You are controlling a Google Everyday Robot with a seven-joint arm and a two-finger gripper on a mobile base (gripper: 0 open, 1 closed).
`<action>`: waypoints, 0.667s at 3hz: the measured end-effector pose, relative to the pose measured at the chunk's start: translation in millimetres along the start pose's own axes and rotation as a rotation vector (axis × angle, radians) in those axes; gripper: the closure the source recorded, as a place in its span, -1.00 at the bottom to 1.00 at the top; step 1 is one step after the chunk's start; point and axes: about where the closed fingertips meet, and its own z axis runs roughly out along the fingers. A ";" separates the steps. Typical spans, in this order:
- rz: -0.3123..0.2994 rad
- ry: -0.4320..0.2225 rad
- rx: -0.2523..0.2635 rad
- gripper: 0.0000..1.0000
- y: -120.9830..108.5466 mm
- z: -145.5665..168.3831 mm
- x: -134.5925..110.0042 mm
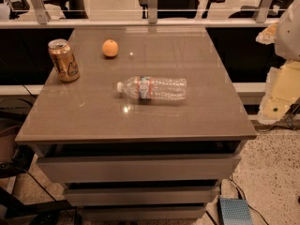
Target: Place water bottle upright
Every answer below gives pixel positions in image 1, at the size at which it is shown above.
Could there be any black office chair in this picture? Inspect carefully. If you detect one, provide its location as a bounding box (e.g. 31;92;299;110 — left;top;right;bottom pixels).
139;0;225;19
230;0;294;18

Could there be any clear plastic water bottle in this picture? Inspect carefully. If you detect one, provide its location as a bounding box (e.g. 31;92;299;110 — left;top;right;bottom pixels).
116;76;187;101

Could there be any black floor cable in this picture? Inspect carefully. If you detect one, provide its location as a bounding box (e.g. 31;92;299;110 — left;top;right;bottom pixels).
229;175;270;225

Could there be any black office chair right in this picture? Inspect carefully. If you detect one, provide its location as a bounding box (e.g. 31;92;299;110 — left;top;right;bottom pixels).
230;0;294;18

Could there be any gold soda can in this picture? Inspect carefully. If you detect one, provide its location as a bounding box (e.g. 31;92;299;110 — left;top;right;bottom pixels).
48;38;80;83

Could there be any orange fruit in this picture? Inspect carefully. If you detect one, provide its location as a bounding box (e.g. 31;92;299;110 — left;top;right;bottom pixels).
102;39;118;57

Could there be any blue perforated box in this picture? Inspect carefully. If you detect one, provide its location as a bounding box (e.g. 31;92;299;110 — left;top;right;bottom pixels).
217;198;254;225

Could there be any grey drawer cabinet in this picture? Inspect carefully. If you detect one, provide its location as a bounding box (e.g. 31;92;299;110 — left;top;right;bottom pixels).
17;26;256;221

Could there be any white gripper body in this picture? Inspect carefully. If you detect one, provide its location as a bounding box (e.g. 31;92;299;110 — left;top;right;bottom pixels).
275;0;300;61

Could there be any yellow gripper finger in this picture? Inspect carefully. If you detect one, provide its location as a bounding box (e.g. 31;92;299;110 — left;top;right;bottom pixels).
259;61;300;125
255;22;278;45

